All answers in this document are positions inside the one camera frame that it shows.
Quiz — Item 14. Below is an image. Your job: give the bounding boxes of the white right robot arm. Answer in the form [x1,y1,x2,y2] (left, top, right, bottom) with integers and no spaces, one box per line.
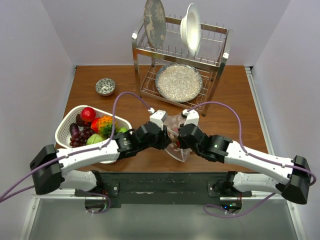
[178,124,312,205]

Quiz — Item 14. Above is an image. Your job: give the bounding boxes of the red fake tomato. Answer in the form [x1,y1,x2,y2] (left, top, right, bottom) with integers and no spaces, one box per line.
[90,117,100,133]

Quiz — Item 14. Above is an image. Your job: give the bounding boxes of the dark purple fake fruit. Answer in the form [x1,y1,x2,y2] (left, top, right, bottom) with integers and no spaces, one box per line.
[75,114,85,127]

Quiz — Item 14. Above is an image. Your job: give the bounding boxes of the grey reindeer plate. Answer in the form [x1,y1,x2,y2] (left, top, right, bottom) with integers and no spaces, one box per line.
[143,0,167,49]

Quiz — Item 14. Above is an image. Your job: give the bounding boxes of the white fake garlic pieces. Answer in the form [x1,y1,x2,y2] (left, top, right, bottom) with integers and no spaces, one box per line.
[168,117,186,153]

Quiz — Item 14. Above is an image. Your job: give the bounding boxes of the red fake apple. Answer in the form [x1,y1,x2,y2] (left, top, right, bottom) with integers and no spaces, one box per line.
[80,107,96,123]

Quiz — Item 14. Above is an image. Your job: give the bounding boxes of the fake pineapple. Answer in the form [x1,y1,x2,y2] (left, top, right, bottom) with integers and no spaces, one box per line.
[97,115,113,138]

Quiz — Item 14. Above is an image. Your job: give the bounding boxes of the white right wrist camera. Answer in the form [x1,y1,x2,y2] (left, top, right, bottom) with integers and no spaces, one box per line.
[181,109,200,126]

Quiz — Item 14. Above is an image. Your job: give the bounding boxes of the fake purple grapes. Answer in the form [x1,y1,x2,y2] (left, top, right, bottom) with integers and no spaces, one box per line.
[69,127,94,148]

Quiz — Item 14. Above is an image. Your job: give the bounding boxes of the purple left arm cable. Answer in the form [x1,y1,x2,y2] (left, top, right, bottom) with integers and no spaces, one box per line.
[0,91,156,203]

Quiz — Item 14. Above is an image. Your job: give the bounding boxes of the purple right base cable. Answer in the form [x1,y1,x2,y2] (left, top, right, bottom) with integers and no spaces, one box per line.
[202,193,276,217]

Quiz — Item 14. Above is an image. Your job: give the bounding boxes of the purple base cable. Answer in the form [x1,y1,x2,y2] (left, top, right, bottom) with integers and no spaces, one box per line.
[202,193,276,217]
[84,192,113,215]

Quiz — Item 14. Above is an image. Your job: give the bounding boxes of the small green fake fruit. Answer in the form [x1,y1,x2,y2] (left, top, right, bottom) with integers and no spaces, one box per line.
[117,127,128,133]

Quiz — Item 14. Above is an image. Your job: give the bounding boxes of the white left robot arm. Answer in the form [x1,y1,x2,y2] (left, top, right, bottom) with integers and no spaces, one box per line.
[29,121,171,195]

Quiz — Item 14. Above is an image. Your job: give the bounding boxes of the metal dish rack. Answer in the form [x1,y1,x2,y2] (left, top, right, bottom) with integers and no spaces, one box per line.
[131,17,234,116]

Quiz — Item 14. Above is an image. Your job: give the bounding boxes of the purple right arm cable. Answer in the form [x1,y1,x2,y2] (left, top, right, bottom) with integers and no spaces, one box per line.
[184,101,316,186]

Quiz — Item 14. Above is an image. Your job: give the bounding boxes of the clear zip top bag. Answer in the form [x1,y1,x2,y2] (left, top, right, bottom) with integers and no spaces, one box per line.
[164,114,192,162]

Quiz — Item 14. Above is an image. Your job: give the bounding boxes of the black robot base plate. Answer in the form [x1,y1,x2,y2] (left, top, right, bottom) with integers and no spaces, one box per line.
[74,171,253,210]

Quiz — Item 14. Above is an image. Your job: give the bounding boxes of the white plastic basket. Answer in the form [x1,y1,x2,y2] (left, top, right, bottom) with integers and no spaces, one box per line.
[55,105,132,149]

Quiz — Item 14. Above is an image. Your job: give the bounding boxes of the fake purple eggplant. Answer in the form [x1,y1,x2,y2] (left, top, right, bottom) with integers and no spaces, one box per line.
[69,123,80,138]

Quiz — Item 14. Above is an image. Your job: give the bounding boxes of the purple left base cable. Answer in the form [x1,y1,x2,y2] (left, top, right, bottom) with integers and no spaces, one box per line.
[84,192,113,215]

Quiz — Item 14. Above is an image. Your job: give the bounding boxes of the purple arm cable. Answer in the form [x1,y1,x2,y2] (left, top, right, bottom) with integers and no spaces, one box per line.
[0,91,156,203]
[184,101,316,186]

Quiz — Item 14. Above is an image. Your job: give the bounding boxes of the white deep plate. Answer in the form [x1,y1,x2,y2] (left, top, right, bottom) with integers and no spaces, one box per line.
[180,3,201,57]

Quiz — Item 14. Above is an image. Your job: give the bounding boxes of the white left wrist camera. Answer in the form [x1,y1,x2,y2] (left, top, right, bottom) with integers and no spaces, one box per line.
[149,110,168,126]

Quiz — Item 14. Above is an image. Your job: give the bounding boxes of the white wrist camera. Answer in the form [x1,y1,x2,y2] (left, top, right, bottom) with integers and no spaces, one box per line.
[149,110,168,126]
[181,109,200,126]

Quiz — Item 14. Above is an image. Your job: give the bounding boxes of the green fake cabbage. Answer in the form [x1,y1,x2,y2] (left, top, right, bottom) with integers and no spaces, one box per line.
[86,133,106,145]

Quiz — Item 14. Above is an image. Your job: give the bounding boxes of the speckled blue rim plate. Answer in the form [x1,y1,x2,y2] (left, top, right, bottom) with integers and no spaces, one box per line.
[155,63,203,103]

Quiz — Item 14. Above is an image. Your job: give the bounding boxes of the small patterned bowl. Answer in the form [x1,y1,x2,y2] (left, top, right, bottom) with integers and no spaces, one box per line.
[95,78,116,97]

